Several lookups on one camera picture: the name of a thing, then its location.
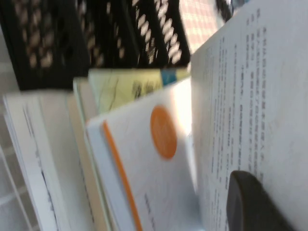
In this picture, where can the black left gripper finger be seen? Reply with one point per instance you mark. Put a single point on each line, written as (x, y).
(250, 207)

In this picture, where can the white book brown swirl cover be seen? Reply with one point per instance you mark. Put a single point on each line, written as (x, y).
(264, 96)

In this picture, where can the white orange ROS2 book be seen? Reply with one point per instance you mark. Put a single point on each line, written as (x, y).
(144, 180)

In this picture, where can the yellow-green book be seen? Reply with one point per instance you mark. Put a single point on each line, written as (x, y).
(120, 91)

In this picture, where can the white paperback book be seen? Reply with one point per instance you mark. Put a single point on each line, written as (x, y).
(81, 144)

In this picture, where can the white book with dark marks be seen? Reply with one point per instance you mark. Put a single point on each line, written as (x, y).
(36, 144)

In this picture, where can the black plastic book stand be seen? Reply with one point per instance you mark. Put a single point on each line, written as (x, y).
(60, 36)

